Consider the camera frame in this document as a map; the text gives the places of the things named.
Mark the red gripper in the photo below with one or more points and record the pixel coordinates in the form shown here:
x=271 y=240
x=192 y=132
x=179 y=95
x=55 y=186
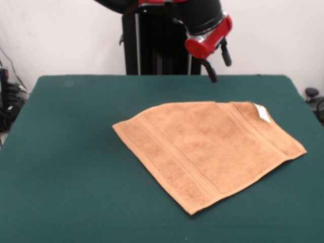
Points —
x=205 y=46

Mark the tan terry towel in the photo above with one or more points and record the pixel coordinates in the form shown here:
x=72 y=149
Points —
x=207 y=152

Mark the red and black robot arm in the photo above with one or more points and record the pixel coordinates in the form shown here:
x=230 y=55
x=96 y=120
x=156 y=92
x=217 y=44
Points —
x=200 y=12

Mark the dark green table cloth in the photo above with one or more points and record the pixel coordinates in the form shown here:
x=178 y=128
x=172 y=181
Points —
x=63 y=177

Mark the black electronics box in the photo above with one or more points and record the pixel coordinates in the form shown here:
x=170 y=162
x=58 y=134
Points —
x=3 y=86

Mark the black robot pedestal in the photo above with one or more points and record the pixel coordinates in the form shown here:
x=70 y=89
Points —
x=157 y=50

